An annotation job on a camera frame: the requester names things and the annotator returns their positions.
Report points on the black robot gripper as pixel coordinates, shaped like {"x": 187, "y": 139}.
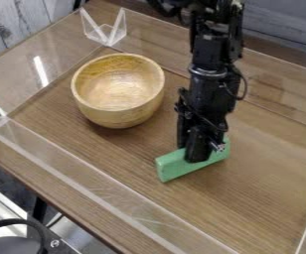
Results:
{"x": 205, "y": 104}

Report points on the green rectangular block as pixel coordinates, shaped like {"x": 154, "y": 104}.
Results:
{"x": 173, "y": 166}

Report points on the light wooden bowl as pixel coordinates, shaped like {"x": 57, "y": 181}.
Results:
{"x": 119, "y": 90}

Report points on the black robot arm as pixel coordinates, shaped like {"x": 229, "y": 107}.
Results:
{"x": 215, "y": 32}

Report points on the clear acrylic tray wall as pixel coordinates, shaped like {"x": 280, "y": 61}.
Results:
{"x": 239, "y": 207}

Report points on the clear acrylic corner bracket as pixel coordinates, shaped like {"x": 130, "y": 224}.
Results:
{"x": 104, "y": 34}

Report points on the black metal table bracket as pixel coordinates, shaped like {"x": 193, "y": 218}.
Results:
{"x": 48, "y": 217}

